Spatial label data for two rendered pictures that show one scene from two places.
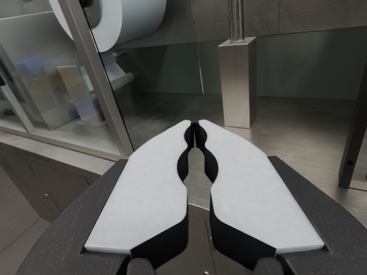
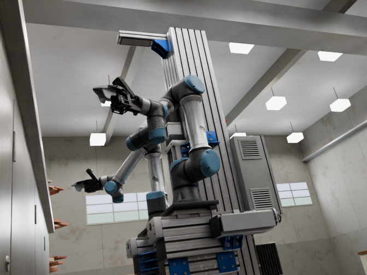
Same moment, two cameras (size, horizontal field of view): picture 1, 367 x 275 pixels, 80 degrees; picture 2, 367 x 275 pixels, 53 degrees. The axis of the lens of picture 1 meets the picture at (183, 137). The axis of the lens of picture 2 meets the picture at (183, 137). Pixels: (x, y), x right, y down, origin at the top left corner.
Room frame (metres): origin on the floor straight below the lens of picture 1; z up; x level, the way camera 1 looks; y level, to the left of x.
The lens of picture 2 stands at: (0.97, 0.94, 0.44)
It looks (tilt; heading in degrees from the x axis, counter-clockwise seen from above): 23 degrees up; 214
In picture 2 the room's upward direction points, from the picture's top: 10 degrees counter-clockwise
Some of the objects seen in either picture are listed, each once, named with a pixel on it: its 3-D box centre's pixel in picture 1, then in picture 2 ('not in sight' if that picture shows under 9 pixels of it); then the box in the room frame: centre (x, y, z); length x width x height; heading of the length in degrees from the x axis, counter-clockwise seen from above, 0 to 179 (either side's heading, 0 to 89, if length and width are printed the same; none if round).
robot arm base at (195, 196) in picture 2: not in sight; (186, 197); (-0.46, -0.07, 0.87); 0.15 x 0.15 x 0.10
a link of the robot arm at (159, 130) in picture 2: not in sight; (154, 131); (-0.19, 0.01, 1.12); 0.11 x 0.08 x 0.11; 83
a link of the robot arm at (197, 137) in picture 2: not in sight; (195, 125); (-0.45, 0.07, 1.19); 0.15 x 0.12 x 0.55; 83
